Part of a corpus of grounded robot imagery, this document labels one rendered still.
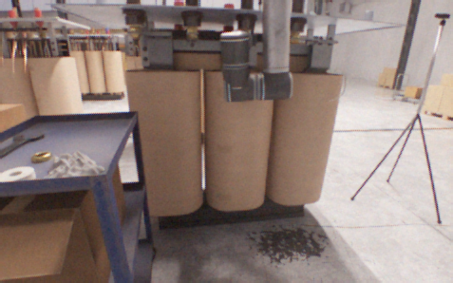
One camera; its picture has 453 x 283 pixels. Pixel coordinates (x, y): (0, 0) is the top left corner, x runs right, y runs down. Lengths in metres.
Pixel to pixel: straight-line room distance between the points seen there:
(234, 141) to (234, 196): 0.37
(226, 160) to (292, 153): 0.42
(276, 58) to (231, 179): 0.80
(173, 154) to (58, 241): 0.85
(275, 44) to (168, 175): 0.91
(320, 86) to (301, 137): 0.31
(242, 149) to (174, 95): 0.49
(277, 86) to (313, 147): 0.69
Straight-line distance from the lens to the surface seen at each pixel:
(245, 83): 0.91
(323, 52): 1.45
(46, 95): 3.32
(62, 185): 0.59
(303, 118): 1.42
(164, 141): 1.29
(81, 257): 0.73
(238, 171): 1.40
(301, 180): 1.59
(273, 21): 0.91
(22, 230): 0.66
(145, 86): 1.24
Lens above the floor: 1.15
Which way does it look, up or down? 20 degrees down
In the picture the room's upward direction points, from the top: 1 degrees clockwise
